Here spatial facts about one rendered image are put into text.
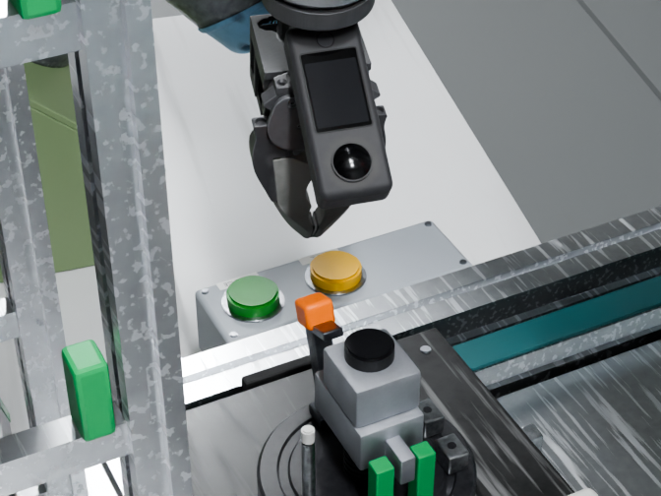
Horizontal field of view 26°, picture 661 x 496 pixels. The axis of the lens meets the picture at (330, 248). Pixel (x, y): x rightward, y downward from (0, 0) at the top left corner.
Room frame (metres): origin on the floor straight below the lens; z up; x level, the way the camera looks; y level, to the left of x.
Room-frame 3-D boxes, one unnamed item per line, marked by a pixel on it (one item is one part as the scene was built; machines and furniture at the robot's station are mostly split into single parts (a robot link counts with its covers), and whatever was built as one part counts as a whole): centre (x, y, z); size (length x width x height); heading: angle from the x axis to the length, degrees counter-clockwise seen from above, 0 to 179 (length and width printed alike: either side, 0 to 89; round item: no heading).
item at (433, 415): (0.67, -0.06, 1.00); 0.02 x 0.01 x 0.02; 26
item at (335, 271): (0.87, 0.00, 0.96); 0.04 x 0.04 x 0.02
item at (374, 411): (0.63, -0.03, 1.06); 0.08 x 0.04 x 0.07; 26
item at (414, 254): (0.87, 0.00, 0.93); 0.21 x 0.07 x 0.06; 116
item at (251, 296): (0.84, 0.06, 0.96); 0.04 x 0.04 x 0.02
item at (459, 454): (0.64, -0.08, 1.00); 0.02 x 0.01 x 0.02; 26
